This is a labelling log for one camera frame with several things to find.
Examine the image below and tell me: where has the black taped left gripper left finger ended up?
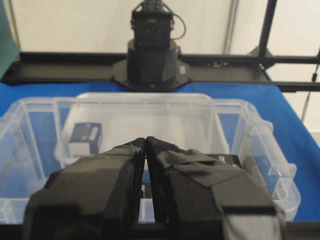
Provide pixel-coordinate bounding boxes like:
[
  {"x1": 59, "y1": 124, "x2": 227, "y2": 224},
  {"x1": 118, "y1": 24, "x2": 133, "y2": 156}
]
[{"x1": 23, "y1": 138, "x2": 145, "y2": 240}]

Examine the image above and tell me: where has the black vertical frame post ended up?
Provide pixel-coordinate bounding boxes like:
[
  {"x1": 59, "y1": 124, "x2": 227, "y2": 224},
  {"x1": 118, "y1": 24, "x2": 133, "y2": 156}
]
[{"x1": 258, "y1": 0, "x2": 277, "y2": 58}]

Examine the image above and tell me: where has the black and white small box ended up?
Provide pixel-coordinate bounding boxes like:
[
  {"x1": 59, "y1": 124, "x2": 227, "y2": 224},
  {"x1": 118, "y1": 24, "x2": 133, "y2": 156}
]
[{"x1": 68, "y1": 122, "x2": 103, "y2": 158}]

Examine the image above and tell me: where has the blue table cloth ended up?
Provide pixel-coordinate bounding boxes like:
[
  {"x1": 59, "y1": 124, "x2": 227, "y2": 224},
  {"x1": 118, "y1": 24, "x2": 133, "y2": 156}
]
[{"x1": 0, "y1": 82, "x2": 320, "y2": 222}]

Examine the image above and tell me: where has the clear plastic storage case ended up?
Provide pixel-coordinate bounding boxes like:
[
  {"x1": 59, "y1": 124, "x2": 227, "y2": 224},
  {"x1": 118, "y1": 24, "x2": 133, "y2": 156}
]
[{"x1": 0, "y1": 92, "x2": 301, "y2": 224}]

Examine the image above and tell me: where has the black metal frame rail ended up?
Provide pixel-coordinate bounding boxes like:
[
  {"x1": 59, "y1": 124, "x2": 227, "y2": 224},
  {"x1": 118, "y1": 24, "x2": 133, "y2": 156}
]
[{"x1": 0, "y1": 52, "x2": 320, "y2": 92}]

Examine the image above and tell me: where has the black cable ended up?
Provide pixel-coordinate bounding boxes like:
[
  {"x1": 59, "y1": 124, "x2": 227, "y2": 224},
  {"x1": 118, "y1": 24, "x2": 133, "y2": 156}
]
[{"x1": 171, "y1": 12, "x2": 187, "y2": 41}]

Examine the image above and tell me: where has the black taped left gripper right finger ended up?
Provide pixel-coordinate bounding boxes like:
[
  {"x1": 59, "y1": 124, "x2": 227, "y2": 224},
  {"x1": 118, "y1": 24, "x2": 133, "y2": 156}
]
[{"x1": 145, "y1": 136, "x2": 286, "y2": 240}]

